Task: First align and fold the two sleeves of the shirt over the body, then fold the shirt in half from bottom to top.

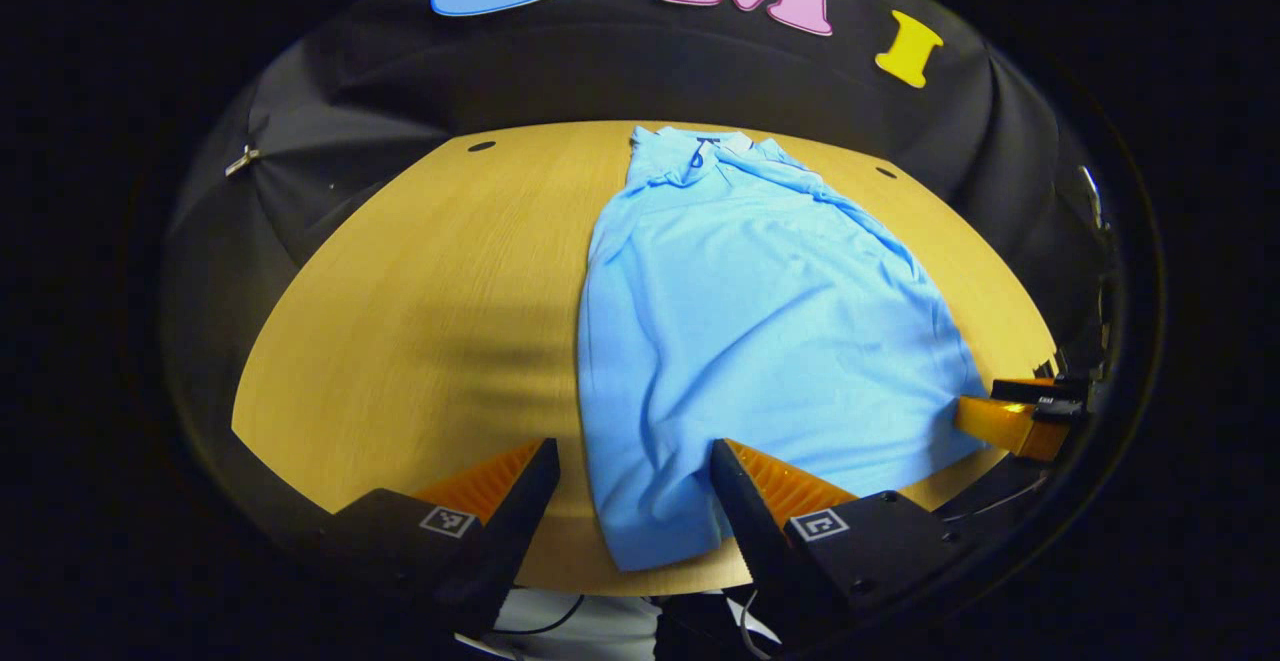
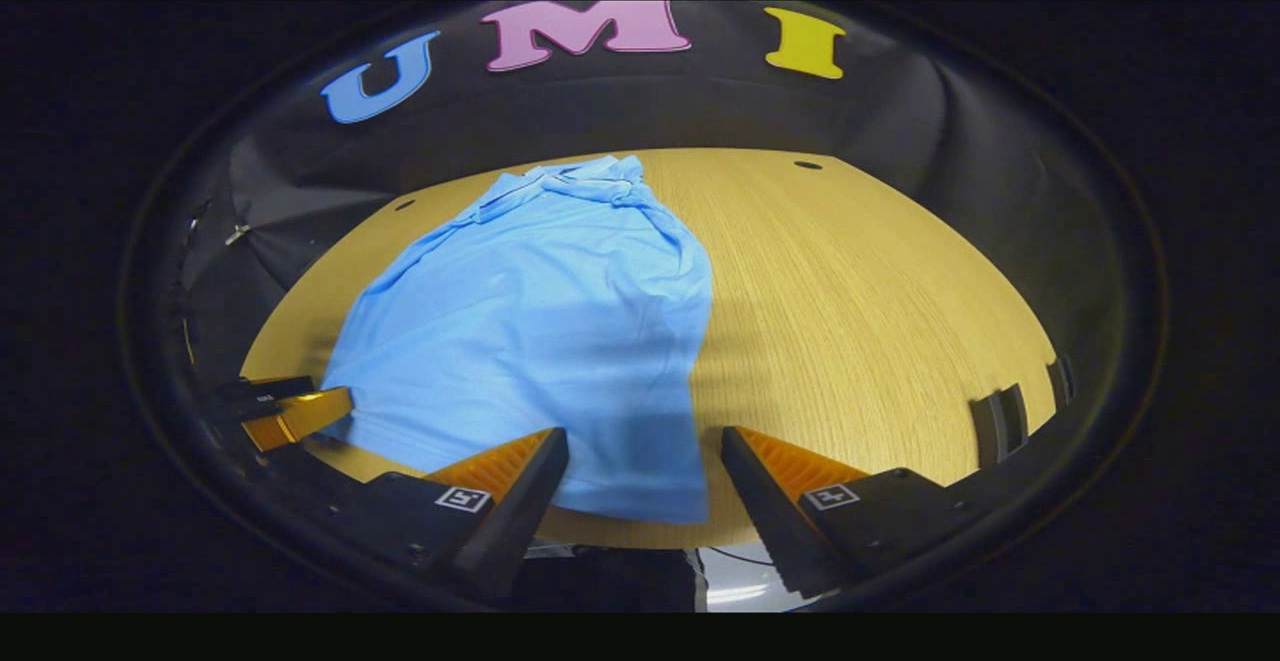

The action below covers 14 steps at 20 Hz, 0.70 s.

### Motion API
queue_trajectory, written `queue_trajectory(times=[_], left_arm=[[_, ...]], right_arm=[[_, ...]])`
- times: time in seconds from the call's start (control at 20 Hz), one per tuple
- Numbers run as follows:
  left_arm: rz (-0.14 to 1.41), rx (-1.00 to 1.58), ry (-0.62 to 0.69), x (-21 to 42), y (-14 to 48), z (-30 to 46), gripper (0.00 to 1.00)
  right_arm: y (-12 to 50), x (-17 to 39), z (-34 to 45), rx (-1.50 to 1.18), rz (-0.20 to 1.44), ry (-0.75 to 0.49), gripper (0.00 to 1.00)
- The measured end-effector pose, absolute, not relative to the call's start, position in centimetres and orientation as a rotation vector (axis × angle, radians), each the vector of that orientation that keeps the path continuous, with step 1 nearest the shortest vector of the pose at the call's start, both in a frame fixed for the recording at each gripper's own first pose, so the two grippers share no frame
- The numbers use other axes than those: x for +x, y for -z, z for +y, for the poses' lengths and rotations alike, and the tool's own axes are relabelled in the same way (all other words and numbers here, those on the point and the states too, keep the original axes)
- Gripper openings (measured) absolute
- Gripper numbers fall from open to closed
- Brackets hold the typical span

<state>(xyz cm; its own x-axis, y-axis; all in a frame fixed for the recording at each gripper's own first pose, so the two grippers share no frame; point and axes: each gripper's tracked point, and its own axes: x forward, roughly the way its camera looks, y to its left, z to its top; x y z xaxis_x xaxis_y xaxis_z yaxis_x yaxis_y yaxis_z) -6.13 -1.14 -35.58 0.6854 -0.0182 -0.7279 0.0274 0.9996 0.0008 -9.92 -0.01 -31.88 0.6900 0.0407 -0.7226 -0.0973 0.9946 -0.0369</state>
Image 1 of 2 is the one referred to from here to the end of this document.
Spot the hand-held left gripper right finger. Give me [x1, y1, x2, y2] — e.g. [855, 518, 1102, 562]
[710, 438, 989, 648]

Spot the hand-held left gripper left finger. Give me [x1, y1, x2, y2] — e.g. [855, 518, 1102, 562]
[322, 438, 562, 638]

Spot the light blue T-shirt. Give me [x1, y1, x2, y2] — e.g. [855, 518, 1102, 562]
[577, 126, 991, 572]

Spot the white cloth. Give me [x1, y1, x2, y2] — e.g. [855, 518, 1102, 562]
[495, 589, 781, 661]

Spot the black backdrop cloth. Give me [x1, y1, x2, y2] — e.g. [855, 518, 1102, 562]
[160, 0, 1131, 542]

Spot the thin black cable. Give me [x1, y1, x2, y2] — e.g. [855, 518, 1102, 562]
[512, 595, 587, 638]

